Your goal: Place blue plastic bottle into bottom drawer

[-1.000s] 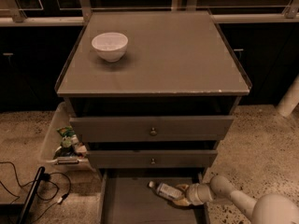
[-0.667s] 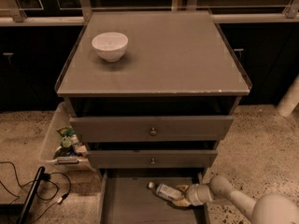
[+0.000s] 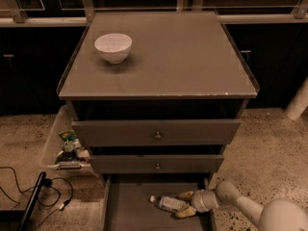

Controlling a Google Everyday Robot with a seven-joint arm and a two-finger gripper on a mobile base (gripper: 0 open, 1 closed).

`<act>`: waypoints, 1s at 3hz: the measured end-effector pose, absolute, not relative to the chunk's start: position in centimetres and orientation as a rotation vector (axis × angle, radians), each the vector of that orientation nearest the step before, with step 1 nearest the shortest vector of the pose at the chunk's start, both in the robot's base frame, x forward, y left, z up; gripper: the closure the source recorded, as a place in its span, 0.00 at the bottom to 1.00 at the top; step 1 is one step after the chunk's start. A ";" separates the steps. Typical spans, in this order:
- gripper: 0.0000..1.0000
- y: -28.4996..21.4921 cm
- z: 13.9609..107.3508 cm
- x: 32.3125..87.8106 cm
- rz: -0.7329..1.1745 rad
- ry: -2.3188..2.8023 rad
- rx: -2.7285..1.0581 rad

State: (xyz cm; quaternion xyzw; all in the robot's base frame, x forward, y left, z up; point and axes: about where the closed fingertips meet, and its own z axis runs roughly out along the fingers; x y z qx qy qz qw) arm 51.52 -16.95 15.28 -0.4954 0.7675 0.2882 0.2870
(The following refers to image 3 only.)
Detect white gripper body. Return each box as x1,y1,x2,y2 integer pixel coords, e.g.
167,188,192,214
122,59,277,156
191,190,220,213

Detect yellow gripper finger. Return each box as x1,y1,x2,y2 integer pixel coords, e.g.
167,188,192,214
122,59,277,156
178,191,193,201
175,205,196,218

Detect blue label plastic bottle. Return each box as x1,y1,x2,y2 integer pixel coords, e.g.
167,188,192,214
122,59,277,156
149,195,187,213

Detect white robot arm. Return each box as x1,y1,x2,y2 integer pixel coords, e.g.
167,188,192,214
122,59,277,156
175,180,308,231

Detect grey bottom drawer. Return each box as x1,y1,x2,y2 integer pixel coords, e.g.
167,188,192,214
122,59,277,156
101,173,217,231

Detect grey drawer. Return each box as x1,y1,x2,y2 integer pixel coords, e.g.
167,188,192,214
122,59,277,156
90,155,224,173
71,119,241,147
101,173,217,231

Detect grey middle drawer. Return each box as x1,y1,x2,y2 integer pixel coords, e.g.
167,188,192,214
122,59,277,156
90,155,224,173

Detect grey top drawer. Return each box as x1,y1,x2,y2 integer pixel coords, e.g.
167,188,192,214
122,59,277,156
71,119,241,147

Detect grey drawer cabinet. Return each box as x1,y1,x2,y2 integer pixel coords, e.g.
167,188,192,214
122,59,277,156
56,11,261,185

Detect clear plastic storage bin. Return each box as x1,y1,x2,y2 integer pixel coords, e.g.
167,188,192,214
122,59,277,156
39,105,95,177

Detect green snack bag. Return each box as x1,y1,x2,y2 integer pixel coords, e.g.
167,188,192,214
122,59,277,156
59,130,77,141

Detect black flat bar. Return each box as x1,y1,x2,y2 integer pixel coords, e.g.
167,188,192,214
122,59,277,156
17,171,46,231

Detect white ceramic bowl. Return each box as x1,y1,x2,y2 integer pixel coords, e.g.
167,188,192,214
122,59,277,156
94,33,133,64

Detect black cable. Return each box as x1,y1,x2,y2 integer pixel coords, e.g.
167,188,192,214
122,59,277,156
0,166,75,231

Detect metal railing frame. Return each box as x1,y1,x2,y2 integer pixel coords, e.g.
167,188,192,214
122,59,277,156
0,0,307,24

